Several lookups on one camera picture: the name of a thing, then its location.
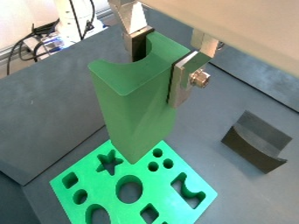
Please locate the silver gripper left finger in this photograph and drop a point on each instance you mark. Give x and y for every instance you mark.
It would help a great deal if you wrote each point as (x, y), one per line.
(130, 15)

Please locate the green shape sorter board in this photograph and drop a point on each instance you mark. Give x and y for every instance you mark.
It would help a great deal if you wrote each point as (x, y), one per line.
(103, 190)

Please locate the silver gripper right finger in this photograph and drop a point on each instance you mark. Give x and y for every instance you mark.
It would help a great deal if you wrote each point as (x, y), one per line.
(187, 70)

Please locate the grey raised platform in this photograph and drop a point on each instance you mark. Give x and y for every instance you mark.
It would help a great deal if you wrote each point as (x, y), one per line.
(49, 108)

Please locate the dark grey arch block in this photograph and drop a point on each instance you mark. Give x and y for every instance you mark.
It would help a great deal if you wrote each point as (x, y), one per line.
(256, 141)

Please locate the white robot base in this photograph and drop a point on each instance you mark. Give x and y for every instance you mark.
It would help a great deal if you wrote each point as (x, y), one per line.
(79, 22)

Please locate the green arch block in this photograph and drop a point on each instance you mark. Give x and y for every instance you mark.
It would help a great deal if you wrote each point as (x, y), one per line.
(132, 92)

